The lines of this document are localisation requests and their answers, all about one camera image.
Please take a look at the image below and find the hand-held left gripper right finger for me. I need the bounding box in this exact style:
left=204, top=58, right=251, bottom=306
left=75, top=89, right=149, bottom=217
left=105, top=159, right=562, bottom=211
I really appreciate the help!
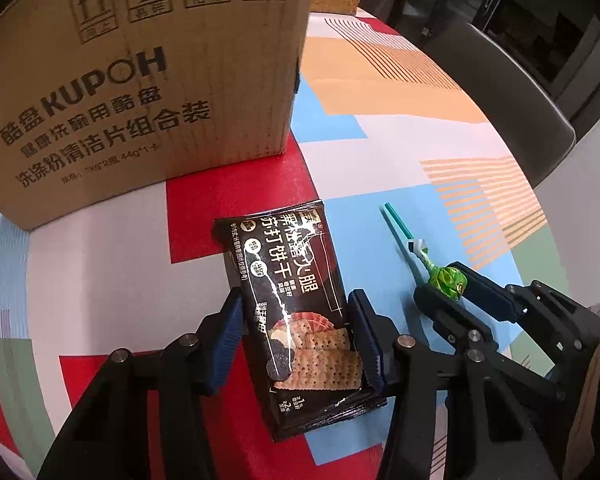
left=348, top=289, right=561, bottom=480

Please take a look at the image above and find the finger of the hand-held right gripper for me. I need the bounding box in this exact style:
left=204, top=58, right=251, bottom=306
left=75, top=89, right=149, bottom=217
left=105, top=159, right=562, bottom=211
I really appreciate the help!
left=449, top=264, right=552, bottom=322
left=413, top=284, right=567, bottom=402

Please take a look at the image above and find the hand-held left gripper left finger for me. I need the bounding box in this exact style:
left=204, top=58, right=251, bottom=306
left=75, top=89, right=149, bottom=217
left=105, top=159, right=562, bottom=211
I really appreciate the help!
left=40, top=290, right=245, bottom=480

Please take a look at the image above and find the green lollipop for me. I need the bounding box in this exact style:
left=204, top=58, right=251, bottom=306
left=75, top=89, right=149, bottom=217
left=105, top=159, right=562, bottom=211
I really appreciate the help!
left=380, top=203, right=469, bottom=304

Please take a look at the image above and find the black cracker packet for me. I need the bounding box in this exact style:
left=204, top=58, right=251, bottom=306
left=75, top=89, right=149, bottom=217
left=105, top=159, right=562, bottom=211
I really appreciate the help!
left=212, top=199, right=388, bottom=444

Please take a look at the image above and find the brown cardboard box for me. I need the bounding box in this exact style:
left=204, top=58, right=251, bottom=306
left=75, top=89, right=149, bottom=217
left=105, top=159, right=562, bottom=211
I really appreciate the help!
left=0, top=0, right=321, bottom=232

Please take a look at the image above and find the colourful patchwork tablecloth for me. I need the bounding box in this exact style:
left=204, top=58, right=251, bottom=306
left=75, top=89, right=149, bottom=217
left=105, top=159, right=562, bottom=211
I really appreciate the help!
left=0, top=7, right=556, bottom=480

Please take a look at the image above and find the dark glass cabinet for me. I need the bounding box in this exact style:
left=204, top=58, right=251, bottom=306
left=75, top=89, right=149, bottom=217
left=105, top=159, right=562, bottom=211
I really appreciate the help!
left=395, top=0, right=600, bottom=122

